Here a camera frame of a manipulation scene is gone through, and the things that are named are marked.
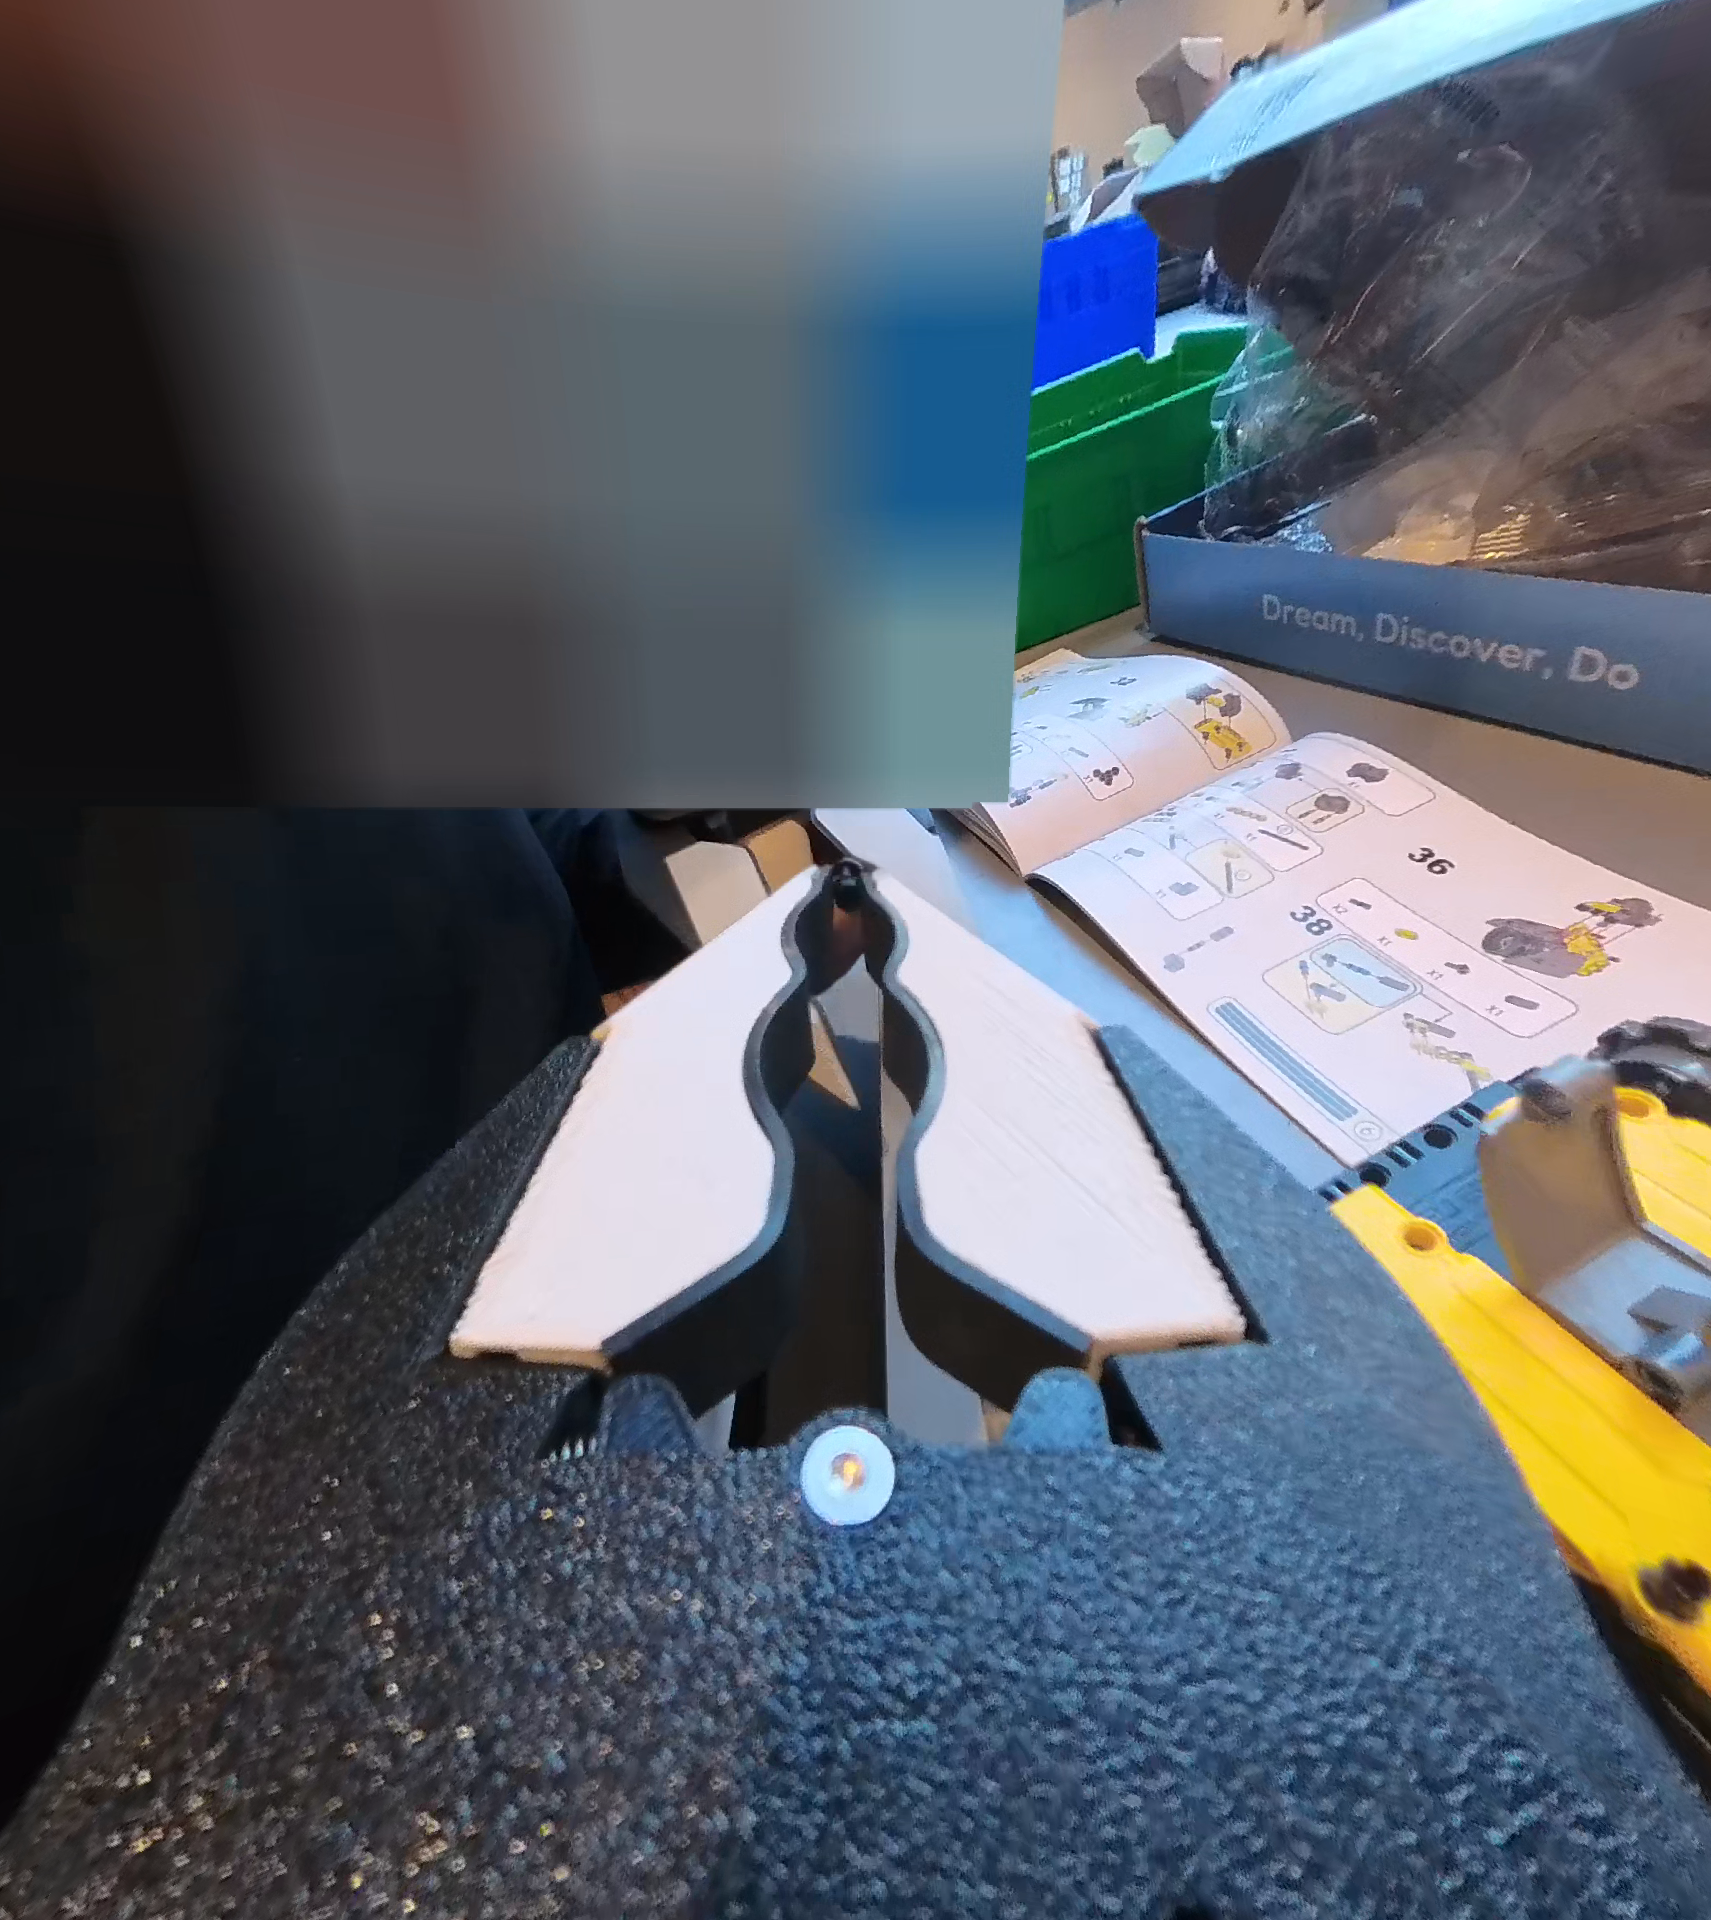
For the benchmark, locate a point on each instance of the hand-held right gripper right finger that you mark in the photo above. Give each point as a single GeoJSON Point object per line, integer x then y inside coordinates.
{"type": "Point", "coordinates": [1051, 1170]}

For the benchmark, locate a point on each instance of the dark grey cardboard box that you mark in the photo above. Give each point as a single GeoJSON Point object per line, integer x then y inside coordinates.
{"type": "Point", "coordinates": [1395, 660]}

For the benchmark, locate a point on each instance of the yellow black toy vehicle model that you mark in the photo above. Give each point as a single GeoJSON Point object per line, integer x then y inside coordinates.
{"type": "Point", "coordinates": [1532, 1378]}

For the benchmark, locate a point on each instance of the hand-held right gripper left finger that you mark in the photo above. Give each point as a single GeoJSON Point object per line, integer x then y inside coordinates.
{"type": "Point", "coordinates": [616, 1184]}

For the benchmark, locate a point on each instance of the blue plastic crate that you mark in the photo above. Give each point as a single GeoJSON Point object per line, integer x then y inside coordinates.
{"type": "Point", "coordinates": [1095, 300]}

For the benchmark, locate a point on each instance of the toy instruction booklet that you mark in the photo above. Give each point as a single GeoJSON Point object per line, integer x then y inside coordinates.
{"type": "Point", "coordinates": [1395, 902]}

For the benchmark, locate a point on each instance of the clear plastic bag of parts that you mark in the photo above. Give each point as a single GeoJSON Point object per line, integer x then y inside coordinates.
{"type": "Point", "coordinates": [1545, 300]}

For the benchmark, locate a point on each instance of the green plastic crate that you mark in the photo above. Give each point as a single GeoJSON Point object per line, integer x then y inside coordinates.
{"type": "Point", "coordinates": [1095, 495]}

